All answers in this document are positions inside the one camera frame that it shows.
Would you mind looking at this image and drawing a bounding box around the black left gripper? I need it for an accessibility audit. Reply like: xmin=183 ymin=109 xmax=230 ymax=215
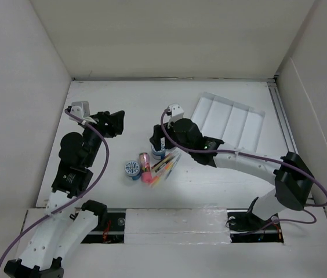
xmin=81 ymin=109 xmax=123 ymax=167

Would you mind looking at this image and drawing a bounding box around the pink capped tube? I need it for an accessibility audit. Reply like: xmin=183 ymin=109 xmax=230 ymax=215
xmin=139 ymin=152 xmax=152 ymax=183

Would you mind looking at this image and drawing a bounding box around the black red pen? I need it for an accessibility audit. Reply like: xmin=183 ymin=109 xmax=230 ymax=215
xmin=152 ymin=152 xmax=178 ymax=171

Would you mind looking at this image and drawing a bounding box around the clear blue pen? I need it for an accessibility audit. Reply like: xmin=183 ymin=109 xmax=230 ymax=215
xmin=165 ymin=153 xmax=182 ymax=180

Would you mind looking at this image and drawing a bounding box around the blue patterned lid jar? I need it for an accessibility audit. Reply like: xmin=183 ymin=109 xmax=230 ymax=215
xmin=124 ymin=160 xmax=141 ymax=181

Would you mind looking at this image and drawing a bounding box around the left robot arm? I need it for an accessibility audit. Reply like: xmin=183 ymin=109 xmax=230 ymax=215
xmin=4 ymin=105 xmax=125 ymax=277

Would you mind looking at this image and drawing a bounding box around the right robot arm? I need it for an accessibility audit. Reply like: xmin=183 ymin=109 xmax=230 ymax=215
xmin=150 ymin=118 xmax=315 ymax=228

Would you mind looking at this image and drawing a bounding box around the white divided tray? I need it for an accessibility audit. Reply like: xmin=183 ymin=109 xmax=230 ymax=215
xmin=191 ymin=92 xmax=266 ymax=152

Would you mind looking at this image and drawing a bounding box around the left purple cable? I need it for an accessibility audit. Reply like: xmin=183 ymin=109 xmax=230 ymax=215
xmin=0 ymin=108 xmax=111 ymax=276

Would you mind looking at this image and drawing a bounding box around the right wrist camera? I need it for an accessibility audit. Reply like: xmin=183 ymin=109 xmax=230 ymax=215
xmin=165 ymin=103 xmax=184 ymax=123

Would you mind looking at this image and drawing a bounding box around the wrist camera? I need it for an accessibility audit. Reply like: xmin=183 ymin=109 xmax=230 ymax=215
xmin=165 ymin=103 xmax=184 ymax=123
xmin=67 ymin=101 xmax=92 ymax=122

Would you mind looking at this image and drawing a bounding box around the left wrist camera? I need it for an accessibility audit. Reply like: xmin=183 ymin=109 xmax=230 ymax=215
xmin=67 ymin=101 xmax=92 ymax=122

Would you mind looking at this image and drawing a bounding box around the red wires left slot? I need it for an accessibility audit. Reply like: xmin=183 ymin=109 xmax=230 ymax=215
xmin=101 ymin=221 xmax=114 ymax=243

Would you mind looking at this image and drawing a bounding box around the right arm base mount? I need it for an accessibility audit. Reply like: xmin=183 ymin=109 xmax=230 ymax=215
xmin=225 ymin=198 xmax=284 ymax=243

